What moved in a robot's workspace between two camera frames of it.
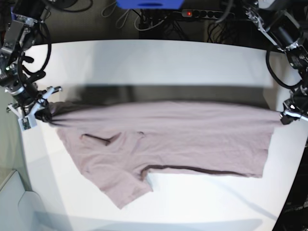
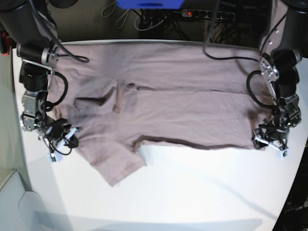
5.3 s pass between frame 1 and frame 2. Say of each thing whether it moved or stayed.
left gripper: moved
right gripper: moved
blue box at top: stayed
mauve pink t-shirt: moved
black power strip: stayed
